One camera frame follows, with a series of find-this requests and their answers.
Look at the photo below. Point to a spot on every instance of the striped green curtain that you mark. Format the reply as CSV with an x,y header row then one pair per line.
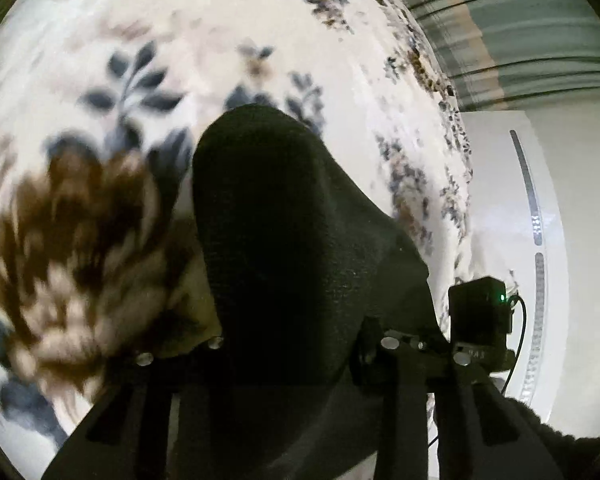
x,y
512,54

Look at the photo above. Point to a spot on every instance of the black garment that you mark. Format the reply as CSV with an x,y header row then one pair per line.
x,y
307,274

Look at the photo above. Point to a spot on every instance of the white panel with grey strip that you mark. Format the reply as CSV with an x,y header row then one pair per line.
x,y
519,239

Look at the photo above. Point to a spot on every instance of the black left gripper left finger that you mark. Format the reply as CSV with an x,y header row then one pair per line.
x,y
126,433

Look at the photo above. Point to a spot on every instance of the white floral bed cover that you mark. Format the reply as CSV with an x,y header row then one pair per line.
x,y
144,78

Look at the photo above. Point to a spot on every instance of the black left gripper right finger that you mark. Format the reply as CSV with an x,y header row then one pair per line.
x,y
480,436

